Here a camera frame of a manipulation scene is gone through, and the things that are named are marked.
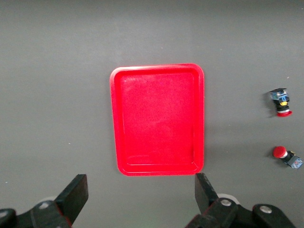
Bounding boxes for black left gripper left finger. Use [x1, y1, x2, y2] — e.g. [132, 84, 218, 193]
[18, 174, 89, 228]

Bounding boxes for red mushroom push button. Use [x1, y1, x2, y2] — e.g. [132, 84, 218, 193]
[269, 87, 293, 118]
[272, 145, 304, 170]

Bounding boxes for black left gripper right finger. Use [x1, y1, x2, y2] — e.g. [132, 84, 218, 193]
[185, 172, 238, 228]

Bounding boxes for red plastic tray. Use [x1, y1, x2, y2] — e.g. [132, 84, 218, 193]
[109, 63, 205, 177]

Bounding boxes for dark grey table mat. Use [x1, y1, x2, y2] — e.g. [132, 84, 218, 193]
[0, 0, 304, 228]

